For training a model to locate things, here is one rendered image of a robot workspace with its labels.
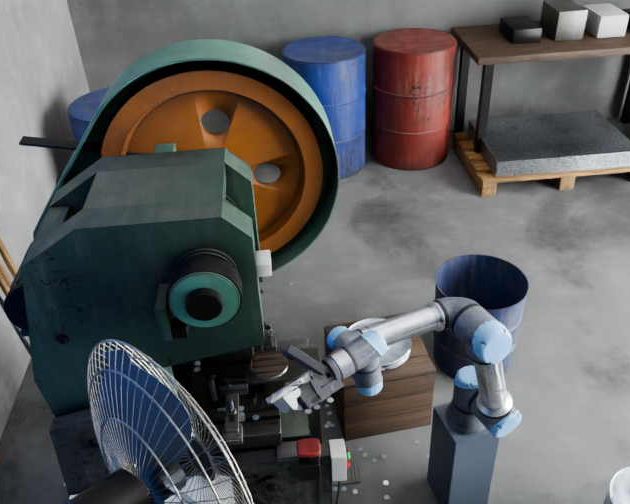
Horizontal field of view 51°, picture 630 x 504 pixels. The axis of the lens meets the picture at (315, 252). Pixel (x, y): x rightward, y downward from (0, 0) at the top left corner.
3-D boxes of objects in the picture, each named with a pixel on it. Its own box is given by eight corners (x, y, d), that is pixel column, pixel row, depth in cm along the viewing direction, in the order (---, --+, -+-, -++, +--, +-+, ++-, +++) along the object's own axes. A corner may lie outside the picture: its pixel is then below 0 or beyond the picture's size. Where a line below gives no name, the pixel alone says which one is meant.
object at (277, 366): (320, 373, 235) (318, 345, 227) (324, 402, 224) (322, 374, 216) (250, 379, 234) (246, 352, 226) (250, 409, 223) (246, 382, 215)
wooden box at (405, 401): (405, 365, 326) (407, 312, 306) (431, 424, 295) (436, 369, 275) (326, 379, 320) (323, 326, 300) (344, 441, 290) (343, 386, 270)
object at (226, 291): (243, 198, 221) (237, 150, 211) (243, 331, 167) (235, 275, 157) (191, 202, 220) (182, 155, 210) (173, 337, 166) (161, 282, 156)
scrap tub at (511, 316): (499, 324, 348) (511, 250, 320) (527, 382, 313) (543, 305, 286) (420, 331, 346) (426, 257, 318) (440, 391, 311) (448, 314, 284)
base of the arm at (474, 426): (474, 398, 249) (477, 379, 243) (495, 427, 237) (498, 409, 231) (438, 408, 245) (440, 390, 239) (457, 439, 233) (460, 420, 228)
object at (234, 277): (246, 307, 181) (238, 240, 168) (247, 335, 172) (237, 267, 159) (165, 314, 180) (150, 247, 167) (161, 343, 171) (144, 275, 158)
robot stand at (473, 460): (465, 468, 276) (476, 394, 250) (487, 504, 262) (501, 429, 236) (426, 480, 272) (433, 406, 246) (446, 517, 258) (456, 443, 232)
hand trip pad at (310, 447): (319, 452, 203) (318, 436, 198) (321, 469, 198) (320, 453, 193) (297, 455, 202) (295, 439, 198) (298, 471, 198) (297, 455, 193)
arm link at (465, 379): (472, 382, 242) (475, 356, 234) (496, 407, 232) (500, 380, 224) (445, 394, 238) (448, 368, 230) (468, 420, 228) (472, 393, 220)
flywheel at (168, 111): (249, 5, 205) (65, 116, 220) (249, 24, 188) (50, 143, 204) (352, 180, 244) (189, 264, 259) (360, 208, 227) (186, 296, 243)
